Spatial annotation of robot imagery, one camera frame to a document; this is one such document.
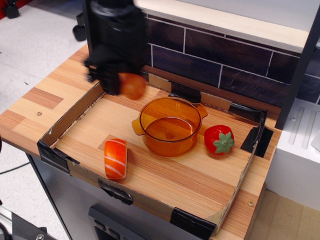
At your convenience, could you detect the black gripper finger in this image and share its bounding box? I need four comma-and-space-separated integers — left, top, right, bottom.
87, 66, 120, 96

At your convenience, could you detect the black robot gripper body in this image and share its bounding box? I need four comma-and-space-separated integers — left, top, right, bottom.
83, 7, 148, 76

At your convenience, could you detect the orange toy carrot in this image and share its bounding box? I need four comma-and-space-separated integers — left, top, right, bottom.
118, 72, 146, 100

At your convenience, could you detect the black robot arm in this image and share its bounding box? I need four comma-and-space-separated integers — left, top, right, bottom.
83, 0, 148, 95

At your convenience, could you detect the orange transparent plastic pot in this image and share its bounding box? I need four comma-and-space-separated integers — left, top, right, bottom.
131, 96, 208, 157

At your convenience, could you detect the cardboard fence with black tape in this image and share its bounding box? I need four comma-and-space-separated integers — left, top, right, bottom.
38, 73, 280, 240

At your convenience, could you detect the black caster wheel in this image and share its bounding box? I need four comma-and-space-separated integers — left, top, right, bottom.
72, 12, 87, 42

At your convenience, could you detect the salmon sushi toy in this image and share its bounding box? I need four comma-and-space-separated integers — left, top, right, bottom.
104, 138, 128, 180

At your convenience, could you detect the red toy strawberry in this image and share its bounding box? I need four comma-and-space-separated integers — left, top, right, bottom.
204, 125, 235, 155

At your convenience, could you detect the dark brick backsplash shelf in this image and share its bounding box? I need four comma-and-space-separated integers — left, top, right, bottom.
132, 0, 320, 129

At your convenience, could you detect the white ridged side block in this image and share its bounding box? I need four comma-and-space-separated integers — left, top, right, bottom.
265, 98, 320, 210

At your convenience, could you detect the black metal bracket with screw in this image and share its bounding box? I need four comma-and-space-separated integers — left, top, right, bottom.
0, 202, 50, 240

